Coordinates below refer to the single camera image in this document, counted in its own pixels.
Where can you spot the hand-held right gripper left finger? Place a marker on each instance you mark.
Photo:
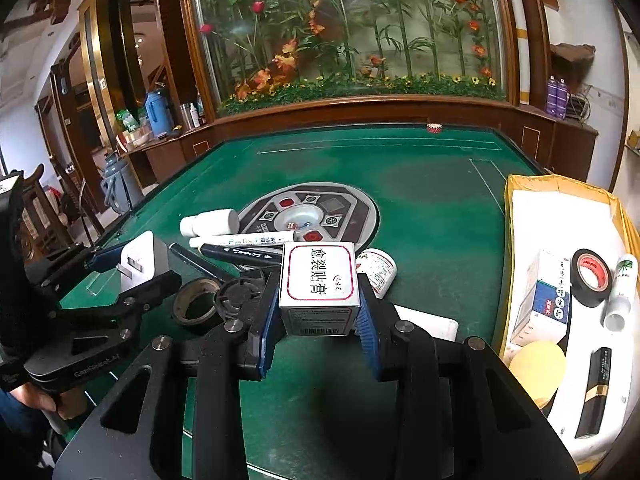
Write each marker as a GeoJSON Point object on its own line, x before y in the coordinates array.
{"type": "Point", "coordinates": [267, 330]}

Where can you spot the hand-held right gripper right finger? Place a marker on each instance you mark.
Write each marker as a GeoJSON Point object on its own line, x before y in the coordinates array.
{"type": "Point", "coordinates": [367, 330]}

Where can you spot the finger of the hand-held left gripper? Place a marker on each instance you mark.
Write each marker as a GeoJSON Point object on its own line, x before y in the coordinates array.
{"type": "Point", "coordinates": [150, 290]}
{"type": "Point", "coordinates": [106, 258]}

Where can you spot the black round plastic part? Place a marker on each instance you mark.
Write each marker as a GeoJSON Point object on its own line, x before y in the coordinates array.
{"type": "Point", "coordinates": [237, 297]}

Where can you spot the white bottle red-edged label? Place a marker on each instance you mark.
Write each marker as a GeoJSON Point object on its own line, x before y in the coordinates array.
{"type": "Point", "coordinates": [380, 270]}

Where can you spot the pink white medicine box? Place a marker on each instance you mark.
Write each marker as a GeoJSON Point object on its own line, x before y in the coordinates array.
{"type": "Point", "coordinates": [317, 270]}

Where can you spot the yellow white storage box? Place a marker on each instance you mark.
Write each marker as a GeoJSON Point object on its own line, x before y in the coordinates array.
{"type": "Point", "coordinates": [505, 260]}

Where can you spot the yellow round cap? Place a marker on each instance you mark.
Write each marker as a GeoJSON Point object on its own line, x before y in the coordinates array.
{"type": "Point", "coordinates": [537, 375]}

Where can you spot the blue white medicine box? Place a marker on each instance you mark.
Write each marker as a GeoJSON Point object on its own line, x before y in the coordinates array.
{"type": "Point", "coordinates": [547, 305]}

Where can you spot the black tape roll red core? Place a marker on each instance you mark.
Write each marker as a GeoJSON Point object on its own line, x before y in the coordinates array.
{"type": "Point", "coordinates": [580, 285]}

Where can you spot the black gold tube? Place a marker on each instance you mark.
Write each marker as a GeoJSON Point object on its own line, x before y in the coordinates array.
{"type": "Point", "coordinates": [597, 390]}

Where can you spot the white bottle leaf print label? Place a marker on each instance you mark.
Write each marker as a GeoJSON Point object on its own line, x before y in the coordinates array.
{"type": "Point", "coordinates": [620, 295]}

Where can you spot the person's left hand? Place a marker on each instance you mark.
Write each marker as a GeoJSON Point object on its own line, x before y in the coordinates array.
{"type": "Point", "coordinates": [35, 397]}

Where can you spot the dark brown tape roll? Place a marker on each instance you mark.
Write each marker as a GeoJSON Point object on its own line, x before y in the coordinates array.
{"type": "Point", "coordinates": [181, 310]}

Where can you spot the plain black pen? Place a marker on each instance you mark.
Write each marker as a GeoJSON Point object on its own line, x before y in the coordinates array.
{"type": "Point", "coordinates": [192, 257]}

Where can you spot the grey lidded bin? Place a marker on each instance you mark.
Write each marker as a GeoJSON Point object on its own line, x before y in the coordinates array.
{"type": "Point", "coordinates": [120, 185]}

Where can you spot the wooden chair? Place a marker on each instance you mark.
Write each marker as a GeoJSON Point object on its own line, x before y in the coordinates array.
{"type": "Point", "coordinates": [65, 195]}

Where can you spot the black marker white text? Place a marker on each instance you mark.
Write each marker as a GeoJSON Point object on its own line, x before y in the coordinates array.
{"type": "Point", "coordinates": [235, 254]}

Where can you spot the plain white bottle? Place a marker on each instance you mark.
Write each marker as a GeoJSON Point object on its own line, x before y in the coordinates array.
{"type": "Point", "coordinates": [215, 221]}

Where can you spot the white paint marker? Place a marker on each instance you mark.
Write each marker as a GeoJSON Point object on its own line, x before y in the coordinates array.
{"type": "Point", "coordinates": [235, 240]}

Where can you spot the wooden side counter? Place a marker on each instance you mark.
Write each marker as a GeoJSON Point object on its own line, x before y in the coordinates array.
{"type": "Point", "coordinates": [165, 155]}

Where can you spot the person's blue trouser leg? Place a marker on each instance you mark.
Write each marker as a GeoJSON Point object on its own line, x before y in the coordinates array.
{"type": "Point", "coordinates": [20, 440]}

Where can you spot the mahjong table control panel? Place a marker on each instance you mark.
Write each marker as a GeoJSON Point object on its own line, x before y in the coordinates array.
{"type": "Point", "coordinates": [350, 210]}

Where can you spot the green packet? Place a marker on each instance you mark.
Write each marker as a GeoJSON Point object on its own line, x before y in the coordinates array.
{"type": "Point", "coordinates": [127, 121]}

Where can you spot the blue thermos jug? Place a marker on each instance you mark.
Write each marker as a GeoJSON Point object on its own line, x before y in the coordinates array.
{"type": "Point", "coordinates": [159, 112]}

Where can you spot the steel flask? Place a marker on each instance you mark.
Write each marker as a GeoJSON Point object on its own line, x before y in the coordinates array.
{"type": "Point", "coordinates": [186, 116]}

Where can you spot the gold framed glass door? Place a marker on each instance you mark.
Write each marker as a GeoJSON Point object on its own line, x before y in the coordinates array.
{"type": "Point", "coordinates": [107, 70]}

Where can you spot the wooden low cabinet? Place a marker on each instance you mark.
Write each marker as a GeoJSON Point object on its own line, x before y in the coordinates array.
{"type": "Point", "coordinates": [560, 145]}

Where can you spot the glass case with artificial flowers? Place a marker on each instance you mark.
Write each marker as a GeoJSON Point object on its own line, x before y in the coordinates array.
{"type": "Point", "coordinates": [350, 35]}

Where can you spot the purple spray can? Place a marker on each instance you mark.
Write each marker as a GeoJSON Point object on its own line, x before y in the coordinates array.
{"type": "Point", "coordinates": [562, 100]}
{"type": "Point", "coordinates": [551, 97]}

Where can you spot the white yellow striped post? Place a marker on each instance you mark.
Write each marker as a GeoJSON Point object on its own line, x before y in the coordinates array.
{"type": "Point", "coordinates": [517, 35]}

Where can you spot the brown wooden wall shelf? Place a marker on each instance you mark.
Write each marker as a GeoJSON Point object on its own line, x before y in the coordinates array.
{"type": "Point", "coordinates": [572, 60]}

